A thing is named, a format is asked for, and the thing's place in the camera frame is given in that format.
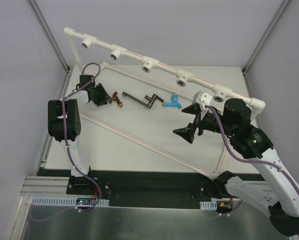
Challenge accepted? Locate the aluminium enclosure frame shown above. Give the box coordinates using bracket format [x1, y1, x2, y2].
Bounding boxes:
[4, 0, 299, 240]

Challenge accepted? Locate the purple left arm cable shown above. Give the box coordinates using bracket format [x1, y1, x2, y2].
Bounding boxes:
[61, 62, 103, 222]

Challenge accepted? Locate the grey metal long-spout faucet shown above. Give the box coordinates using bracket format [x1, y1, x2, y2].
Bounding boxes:
[121, 91, 164, 110]

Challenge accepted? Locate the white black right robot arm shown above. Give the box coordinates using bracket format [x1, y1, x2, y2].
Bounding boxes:
[173, 98, 299, 237]

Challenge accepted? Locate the white cable duct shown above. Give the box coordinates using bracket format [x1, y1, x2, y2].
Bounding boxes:
[31, 196, 110, 208]
[199, 199, 233, 211]

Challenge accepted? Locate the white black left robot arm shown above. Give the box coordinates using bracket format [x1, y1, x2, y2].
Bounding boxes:
[47, 74, 113, 195]

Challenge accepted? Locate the left white cable duct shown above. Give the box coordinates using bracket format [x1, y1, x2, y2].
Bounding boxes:
[31, 196, 110, 208]

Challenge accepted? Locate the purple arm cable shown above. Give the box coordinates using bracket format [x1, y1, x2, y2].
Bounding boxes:
[205, 104, 299, 240]
[61, 62, 103, 222]

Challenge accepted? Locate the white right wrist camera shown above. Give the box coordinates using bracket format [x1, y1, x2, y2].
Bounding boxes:
[192, 91, 212, 120]

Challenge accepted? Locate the blue plastic faucet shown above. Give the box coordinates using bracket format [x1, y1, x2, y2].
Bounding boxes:
[162, 94, 182, 109]

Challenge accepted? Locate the white PVC pipe frame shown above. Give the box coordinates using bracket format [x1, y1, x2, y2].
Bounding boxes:
[64, 27, 265, 178]

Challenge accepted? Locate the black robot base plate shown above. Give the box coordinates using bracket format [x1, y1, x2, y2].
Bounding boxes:
[36, 168, 277, 208]

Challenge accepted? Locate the right white cable duct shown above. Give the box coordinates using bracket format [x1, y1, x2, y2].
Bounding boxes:
[199, 199, 233, 211]

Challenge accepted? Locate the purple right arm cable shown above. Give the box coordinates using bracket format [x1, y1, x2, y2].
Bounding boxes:
[205, 104, 299, 240]

